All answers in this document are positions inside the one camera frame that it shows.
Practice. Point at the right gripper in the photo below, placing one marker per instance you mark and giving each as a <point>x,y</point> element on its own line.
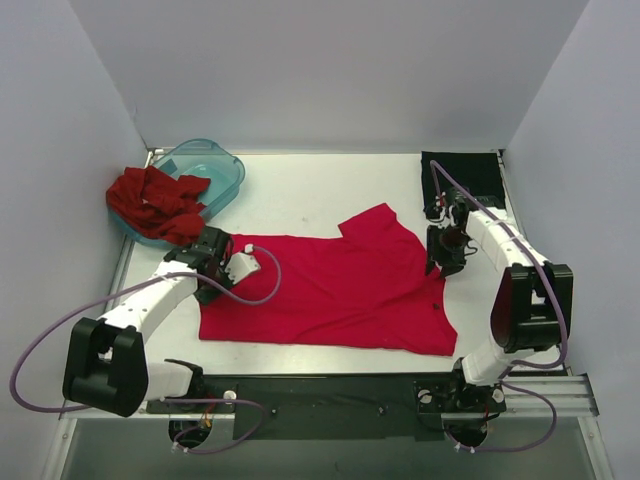
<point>445,255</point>

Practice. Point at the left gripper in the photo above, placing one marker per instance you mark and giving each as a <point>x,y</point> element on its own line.
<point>208,285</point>

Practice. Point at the bright pink-red t shirt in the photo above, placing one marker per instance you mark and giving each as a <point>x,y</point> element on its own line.
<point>368,288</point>

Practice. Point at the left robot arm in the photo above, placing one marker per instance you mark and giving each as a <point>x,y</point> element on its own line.
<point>107,366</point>

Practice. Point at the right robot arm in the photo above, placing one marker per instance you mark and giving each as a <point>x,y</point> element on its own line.
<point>532,307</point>

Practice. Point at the dark red t shirt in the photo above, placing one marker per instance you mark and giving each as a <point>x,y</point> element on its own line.
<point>158,206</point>

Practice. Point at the blue plastic tub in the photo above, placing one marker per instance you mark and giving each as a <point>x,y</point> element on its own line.
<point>202,158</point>

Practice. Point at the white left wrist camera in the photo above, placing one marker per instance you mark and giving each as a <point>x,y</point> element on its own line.
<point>240,266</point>

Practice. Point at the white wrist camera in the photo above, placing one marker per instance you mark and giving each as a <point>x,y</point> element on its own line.
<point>240,266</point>
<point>454,212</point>

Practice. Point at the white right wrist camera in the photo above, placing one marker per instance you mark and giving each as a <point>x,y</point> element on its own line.
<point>454,212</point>

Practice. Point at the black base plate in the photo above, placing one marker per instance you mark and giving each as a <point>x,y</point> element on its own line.
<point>324,423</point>

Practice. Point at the aluminium frame rail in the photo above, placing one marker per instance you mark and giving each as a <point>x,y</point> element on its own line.
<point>550,395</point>

